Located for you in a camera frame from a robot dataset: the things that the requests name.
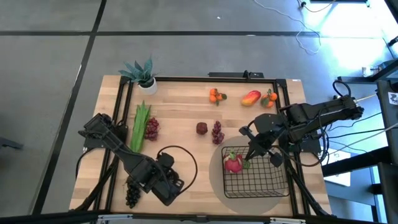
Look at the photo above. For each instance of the black beam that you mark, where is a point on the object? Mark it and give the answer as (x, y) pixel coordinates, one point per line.
(357, 160)

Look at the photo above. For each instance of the dark red apple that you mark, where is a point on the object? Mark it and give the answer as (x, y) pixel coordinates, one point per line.
(201, 128)

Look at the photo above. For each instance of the red grape bunch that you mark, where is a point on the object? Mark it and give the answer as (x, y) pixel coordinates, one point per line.
(151, 128)

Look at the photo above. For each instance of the white paper sheet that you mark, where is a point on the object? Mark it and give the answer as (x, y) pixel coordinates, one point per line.
(337, 179)

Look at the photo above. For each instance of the round grey placemat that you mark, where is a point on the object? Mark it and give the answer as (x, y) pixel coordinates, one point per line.
(217, 186)

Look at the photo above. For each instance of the red-yellow mango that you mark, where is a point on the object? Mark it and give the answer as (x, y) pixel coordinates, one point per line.
(251, 97)

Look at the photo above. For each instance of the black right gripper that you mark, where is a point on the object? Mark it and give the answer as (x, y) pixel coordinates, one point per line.
(269, 127)

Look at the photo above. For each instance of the purple-red grape bunch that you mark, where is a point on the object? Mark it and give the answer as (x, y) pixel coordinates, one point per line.
(217, 133)

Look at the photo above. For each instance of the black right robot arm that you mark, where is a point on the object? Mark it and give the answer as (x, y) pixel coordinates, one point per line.
(323, 112)

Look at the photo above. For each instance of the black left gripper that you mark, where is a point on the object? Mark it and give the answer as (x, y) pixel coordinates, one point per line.
(161, 186)

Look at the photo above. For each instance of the dark floor stand foot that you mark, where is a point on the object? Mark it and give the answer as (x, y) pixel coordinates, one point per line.
(9, 143)

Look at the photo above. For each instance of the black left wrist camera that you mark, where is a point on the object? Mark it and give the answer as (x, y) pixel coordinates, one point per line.
(165, 160)

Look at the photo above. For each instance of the grey cabinet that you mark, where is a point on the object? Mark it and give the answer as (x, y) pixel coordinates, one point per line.
(387, 124)

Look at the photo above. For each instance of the green leafy vegetable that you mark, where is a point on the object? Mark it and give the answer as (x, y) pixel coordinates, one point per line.
(140, 127)

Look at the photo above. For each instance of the black grape bunch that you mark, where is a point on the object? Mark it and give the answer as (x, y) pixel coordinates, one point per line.
(132, 196)

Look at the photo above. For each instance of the black aluminium table frame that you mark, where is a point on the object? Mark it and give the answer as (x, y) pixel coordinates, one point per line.
(186, 79)

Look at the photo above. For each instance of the pink dragon fruit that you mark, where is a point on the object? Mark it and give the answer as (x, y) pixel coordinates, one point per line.
(233, 163)

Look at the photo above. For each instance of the black bracket bar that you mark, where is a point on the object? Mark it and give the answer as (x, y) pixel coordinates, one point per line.
(236, 75)

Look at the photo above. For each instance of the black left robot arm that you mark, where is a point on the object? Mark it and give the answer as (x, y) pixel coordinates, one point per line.
(118, 146)

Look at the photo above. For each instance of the black and white marker tag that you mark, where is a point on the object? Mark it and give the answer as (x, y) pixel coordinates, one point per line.
(393, 98)

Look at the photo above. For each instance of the orange tangerine cluster with leaves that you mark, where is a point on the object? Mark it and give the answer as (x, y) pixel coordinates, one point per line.
(269, 99)
(215, 96)

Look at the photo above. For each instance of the green plant in white pot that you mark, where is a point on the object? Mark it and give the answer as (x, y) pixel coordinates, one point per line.
(146, 79)

